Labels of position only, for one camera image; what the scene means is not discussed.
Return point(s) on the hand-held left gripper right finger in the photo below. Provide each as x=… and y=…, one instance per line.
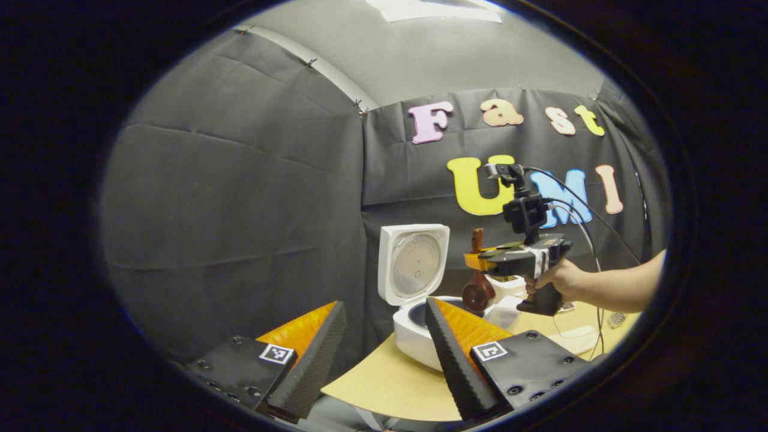
x=456, y=372

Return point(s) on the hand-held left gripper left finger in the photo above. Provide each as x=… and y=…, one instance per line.
x=306, y=372

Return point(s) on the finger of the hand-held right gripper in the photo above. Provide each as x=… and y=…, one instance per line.
x=477, y=262

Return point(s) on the brown wooden spoon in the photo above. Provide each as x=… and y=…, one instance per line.
x=478, y=294

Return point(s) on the white rice cooker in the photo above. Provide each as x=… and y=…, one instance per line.
x=414, y=264

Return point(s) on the clear glass rice container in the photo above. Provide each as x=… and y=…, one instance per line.
x=576, y=333

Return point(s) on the black backdrop cloth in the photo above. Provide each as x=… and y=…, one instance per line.
x=228, y=210

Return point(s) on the ceiling light panel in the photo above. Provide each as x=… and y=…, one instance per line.
x=432, y=9

